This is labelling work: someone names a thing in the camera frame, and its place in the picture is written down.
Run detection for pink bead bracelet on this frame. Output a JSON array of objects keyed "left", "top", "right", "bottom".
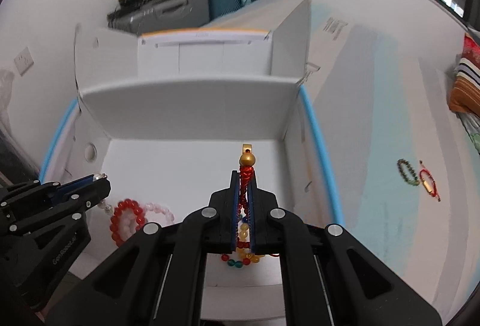
[{"left": 128, "top": 201, "right": 177, "bottom": 233}]

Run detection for blue orange cardboard box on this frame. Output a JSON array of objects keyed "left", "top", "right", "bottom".
[{"left": 38, "top": 0, "right": 345, "bottom": 321}]

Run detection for green brown bead bracelet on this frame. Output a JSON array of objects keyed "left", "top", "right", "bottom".
[{"left": 397, "top": 158, "right": 421, "bottom": 186}]

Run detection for red cord gold tube bracelet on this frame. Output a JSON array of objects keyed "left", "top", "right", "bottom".
[{"left": 418, "top": 160, "right": 442, "bottom": 203}]

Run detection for grey suitcase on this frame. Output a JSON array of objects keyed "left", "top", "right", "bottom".
[{"left": 107, "top": 0, "right": 210, "bottom": 36}]

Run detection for floral folded quilt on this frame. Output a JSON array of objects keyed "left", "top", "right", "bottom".
[{"left": 458, "top": 113, "right": 480, "bottom": 154}]

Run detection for striped orange pillow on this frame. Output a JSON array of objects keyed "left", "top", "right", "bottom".
[{"left": 448, "top": 33, "right": 480, "bottom": 116}]

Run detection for white wall socket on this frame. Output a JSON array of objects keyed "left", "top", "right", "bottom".
[{"left": 14, "top": 46, "right": 34, "bottom": 76}]

